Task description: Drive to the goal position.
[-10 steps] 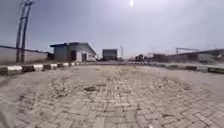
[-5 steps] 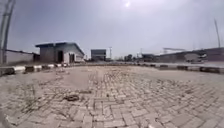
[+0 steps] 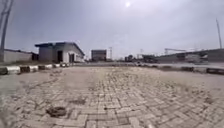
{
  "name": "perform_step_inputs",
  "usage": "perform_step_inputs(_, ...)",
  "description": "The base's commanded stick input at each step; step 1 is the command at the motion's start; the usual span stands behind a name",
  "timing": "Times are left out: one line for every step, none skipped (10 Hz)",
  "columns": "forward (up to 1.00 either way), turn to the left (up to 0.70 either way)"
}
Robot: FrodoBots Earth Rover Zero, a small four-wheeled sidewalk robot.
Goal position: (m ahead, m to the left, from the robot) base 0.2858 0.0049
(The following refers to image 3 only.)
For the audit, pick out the tall thin pole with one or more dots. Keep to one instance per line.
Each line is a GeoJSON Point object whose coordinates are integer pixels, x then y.
{"type": "Point", "coordinates": [219, 33]}

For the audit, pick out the black and white striped kerb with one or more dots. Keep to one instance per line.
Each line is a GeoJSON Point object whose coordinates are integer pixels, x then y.
{"type": "Point", "coordinates": [30, 68]}

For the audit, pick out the dark square building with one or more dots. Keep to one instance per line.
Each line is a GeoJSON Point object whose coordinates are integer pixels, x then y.
{"type": "Point", "coordinates": [99, 55]}

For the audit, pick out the grey brick paved path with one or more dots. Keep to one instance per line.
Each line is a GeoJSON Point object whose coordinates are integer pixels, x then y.
{"type": "Point", "coordinates": [113, 96]}

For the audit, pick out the long grey building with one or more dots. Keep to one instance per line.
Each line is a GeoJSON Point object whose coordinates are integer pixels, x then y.
{"type": "Point", "coordinates": [196, 56]}

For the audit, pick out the low grey wall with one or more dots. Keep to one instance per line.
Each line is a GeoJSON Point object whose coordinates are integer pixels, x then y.
{"type": "Point", "coordinates": [16, 56]}

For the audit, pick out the dark striped kerb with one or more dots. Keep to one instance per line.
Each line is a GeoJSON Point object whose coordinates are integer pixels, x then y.
{"type": "Point", "coordinates": [186, 68]}

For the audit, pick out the grey building with blue roof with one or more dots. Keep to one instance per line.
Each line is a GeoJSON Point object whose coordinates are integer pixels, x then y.
{"type": "Point", "coordinates": [63, 52]}

